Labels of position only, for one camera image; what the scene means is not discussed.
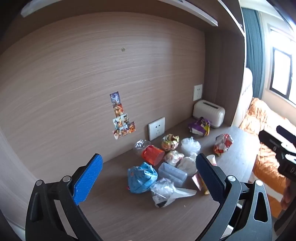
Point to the white tissue box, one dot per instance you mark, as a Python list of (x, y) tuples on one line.
[(208, 113)]

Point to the yellow green crumpled wrapper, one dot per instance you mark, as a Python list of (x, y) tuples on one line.
[(170, 141)]

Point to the red snack bag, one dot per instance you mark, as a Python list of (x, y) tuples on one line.
[(223, 143)]

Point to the blue plastic bag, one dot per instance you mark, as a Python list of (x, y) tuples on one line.
[(141, 177)]

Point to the dark framed window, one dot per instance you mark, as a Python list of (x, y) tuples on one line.
[(281, 69)]

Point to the pink white crumpled wrapper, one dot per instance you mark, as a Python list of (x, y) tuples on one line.
[(173, 158)]

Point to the white plastic bag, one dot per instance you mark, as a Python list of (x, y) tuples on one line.
[(188, 165)]

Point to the orange bed blanket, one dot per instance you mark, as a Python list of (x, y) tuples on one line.
[(261, 115)]

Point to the cluster of cartoon stickers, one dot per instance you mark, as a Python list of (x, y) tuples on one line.
[(118, 109)]

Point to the wooden side panel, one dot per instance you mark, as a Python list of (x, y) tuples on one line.
[(222, 69)]

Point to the cream padded headboard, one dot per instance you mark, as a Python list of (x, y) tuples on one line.
[(245, 92)]

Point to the small white wall socket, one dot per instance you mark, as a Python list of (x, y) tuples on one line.
[(197, 92)]

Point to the white paper cup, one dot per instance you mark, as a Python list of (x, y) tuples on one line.
[(211, 160)]

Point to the clear plastic box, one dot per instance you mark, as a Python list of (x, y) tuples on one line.
[(172, 173)]

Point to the clear plastic bag with cup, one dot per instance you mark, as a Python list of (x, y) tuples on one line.
[(190, 146)]

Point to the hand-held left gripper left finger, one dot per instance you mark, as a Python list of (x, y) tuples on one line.
[(89, 178)]

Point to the clear crumpled plastic container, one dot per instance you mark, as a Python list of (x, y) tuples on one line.
[(138, 146)]

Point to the teal curtain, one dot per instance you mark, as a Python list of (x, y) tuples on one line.
[(253, 46)]

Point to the clear bag with black scrap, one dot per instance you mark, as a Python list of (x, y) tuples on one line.
[(165, 192)]

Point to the white shelf board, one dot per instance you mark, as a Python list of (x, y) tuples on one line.
[(138, 7)]

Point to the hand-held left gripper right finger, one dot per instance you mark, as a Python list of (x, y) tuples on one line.
[(209, 178)]

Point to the purple snack bag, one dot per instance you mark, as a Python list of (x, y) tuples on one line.
[(200, 126)]

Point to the orange plastic container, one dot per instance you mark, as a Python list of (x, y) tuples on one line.
[(152, 154)]

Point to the large white wall socket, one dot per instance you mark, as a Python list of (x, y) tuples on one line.
[(156, 131)]

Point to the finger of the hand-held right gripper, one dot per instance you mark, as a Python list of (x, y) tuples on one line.
[(285, 131), (268, 139)]

